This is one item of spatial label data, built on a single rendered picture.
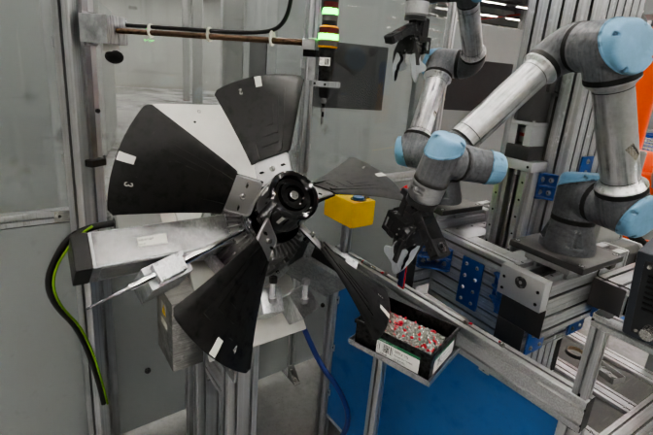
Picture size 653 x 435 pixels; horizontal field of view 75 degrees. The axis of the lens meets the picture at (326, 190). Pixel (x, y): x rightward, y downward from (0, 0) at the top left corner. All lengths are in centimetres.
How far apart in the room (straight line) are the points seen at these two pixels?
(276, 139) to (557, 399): 86
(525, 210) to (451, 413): 68
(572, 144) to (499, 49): 385
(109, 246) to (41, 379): 96
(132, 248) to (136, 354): 97
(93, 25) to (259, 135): 52
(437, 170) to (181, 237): 57
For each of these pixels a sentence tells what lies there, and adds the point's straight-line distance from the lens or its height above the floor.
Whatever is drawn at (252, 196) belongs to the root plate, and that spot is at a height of 121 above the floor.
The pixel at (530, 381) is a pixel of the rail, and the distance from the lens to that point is 119.
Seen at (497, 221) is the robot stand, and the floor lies 101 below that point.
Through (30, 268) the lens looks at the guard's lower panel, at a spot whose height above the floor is 82.
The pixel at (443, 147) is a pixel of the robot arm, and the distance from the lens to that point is 89.
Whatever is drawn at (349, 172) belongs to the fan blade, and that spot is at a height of 123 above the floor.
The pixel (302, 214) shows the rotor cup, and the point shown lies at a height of 119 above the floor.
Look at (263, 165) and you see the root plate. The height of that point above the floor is 126.
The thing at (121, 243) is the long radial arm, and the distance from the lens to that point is 96.
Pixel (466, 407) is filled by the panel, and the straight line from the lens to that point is 137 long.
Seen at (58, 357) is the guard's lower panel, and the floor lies 47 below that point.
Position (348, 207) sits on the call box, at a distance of 143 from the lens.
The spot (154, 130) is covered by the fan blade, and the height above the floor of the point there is 135.
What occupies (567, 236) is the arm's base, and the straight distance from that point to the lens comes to 138.
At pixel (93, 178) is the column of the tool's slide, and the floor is 113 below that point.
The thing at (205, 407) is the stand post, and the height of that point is 40.
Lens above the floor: 149
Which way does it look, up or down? 16 degrees down
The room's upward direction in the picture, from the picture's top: 5 degrees clockwise
